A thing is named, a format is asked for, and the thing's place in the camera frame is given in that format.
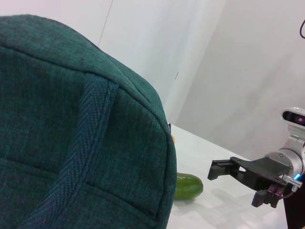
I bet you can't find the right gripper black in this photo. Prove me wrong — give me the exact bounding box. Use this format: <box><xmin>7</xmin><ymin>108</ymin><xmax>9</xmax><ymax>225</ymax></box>
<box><xmin>207</xmin><ymin>156</ymin><xmax>293</xmax><ymax>208</ymax></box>

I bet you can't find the green cucumber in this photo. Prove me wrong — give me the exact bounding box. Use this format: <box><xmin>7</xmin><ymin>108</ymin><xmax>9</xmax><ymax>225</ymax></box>
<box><xmin>175</xmin><ymin>172</ymin><xmax>204</xmax><ymax>200</ymax></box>

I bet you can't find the orange pear with dark stem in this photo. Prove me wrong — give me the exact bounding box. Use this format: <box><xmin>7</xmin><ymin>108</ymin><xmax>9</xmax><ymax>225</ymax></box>
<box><xmin>168</xmin><ymin>123</ymin><xmax>176</xmax><ymax>145</ymax></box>

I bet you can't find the dark teal fabric lunch bag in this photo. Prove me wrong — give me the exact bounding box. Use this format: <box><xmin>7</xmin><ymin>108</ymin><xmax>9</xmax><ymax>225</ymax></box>
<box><xmin>0</xmin><ymin>14</ymin><xmax>178</xmax><ymax>229</ymax></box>

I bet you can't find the black robot torso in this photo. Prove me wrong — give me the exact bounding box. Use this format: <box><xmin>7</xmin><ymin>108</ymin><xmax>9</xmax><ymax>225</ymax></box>
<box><xmin>283</xmin><ymin>188</ymin><xmax>305</xmax><ymax>229</ymax></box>

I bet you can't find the right gripper cable with plug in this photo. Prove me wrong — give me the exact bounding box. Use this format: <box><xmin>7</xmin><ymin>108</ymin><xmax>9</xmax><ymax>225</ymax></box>
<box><xmin>282</xmin><ymin>174</ymin><xmax>304</xmax><ymax>198</ymax></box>

